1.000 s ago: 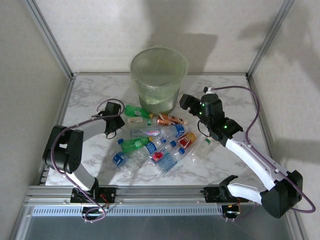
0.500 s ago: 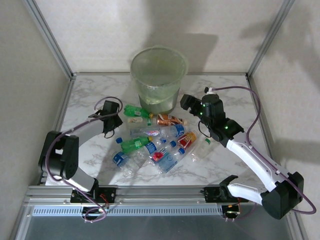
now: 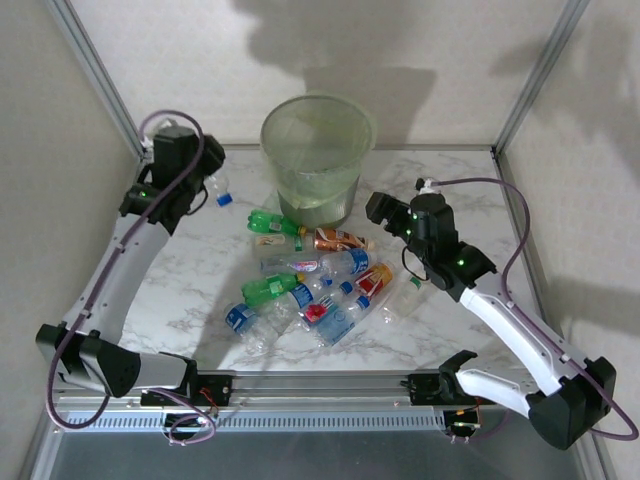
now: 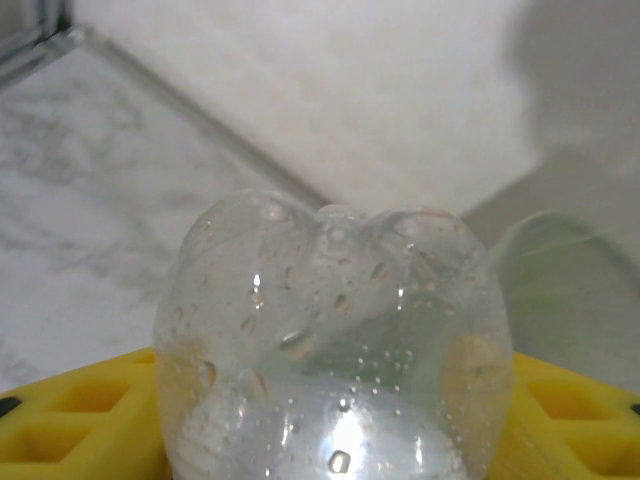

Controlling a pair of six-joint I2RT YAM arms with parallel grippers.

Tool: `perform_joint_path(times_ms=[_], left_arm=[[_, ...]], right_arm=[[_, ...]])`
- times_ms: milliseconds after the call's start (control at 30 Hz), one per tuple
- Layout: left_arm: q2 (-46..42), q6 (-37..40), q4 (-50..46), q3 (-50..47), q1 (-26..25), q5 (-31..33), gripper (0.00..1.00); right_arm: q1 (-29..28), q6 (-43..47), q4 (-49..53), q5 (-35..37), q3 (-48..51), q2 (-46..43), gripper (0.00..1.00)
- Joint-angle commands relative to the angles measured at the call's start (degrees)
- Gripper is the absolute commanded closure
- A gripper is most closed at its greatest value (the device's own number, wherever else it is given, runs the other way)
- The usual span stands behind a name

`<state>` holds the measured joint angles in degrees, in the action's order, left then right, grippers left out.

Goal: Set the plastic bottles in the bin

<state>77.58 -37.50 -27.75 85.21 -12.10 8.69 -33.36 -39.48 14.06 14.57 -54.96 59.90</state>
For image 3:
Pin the clear bottle pale blue label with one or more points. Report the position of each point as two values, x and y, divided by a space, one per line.
340 322

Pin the aluminium frame post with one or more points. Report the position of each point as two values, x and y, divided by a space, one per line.
95 65
545 65

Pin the copper brown plastic bottle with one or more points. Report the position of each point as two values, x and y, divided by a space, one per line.
340 240

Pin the red orange plastic bottle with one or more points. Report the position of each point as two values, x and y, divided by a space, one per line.
374 280

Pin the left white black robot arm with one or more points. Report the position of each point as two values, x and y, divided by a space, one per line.
135 250

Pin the clear bottle blue white label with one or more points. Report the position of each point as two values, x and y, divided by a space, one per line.
355 260

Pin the small clear bottle blue cap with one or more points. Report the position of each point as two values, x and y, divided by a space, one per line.
222 187

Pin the clear bottle white bird label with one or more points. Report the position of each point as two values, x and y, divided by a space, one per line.
275 242

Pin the translucent green waste bin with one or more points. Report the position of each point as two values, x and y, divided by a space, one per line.
345 210

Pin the short aluminium table edge rail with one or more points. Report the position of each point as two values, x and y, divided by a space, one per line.
425 147

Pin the aluminium table side rail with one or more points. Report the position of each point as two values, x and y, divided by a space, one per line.
507 180

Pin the crushed clear bottle blue label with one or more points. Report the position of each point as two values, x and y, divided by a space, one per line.
239 317

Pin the clear bottle purple red label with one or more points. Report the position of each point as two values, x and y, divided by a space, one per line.
287 263

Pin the wide aluminium mounting rail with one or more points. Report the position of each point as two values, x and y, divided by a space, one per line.
320 390

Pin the clear bottle red flower label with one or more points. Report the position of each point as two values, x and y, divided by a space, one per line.
317 312

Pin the clear bottle dark blue label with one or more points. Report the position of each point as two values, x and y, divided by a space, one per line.
301 295

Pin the small circuit board green light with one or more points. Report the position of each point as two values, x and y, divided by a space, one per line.
462 420

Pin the clear bottle green white label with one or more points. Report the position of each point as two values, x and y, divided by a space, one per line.
412 287

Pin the green plastic bottle yellow cap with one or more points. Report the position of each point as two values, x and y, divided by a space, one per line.
265 287
270 222

